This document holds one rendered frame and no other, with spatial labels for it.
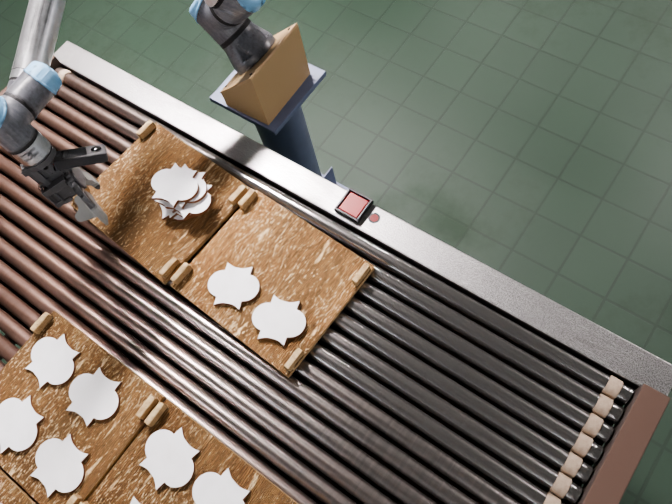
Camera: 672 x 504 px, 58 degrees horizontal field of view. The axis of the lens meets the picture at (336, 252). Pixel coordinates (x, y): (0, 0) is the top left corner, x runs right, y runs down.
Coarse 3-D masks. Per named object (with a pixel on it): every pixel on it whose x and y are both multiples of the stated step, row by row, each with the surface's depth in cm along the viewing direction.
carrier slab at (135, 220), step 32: (160, 128) 181; (128, 160) 178; (160, 160) 176; (192, 160) 175; (96, 192) 175; (128, 192) 173; (224, 192) 169; (96, 224) 170; (128, 224) 168; (160, 224) 167; (192, 224) 166; (160, 256) 163
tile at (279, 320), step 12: (276, 300) 151; (264, 312) 151; (276, 312) 150; (288, 312) 150; (300, 312) 149; (264, 324) 149; (276, 324) 149; (288, 324) 148; (300, 324) 148; (264, 336) 148; (276, 336) 147; (288, 336) 147
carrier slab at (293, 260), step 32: (256, 192) 167; (256, 224) 163; (288, 224) 162; (224, 256) 160; (256, 256) 159; (288, 256) 158; (320, 256) 156; (352, 256) 155; (192, 288) 157; (288, 288) 154; (320, 288) 152; (352, 288) 151; (224, 320) 152; (320, 320) 149; (256, 352) 148; (288, 352) 147
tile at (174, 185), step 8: (176, 168) 164; (160, 176) 164; (168, 176) 163; (176, 176) 163; (184, 176) 163; (192, 176) 162; (152, 184) 163; (160, 184) 163; (168, 184) 162; (176, 184) 162; (184, 184) 161; (192, 184) 161; (160, 192) 161; (168, 192) 161; (176, 192) 161; (184, 192) 160; (192, 192) 160; (168, 200) 160; (176, 200) 160; (184, 200) 160
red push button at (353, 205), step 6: (348, 198) 163; (354, 198) 163; (360, 198) 163; (342, 204) 163; (348, 204) 162; (354, 204) 162; (360, 204) 162; (366, 204) 162; (342, 210) 162; (348, 210) 162; (354, 210) 161; (360, 210) 161; (354, 216) 161
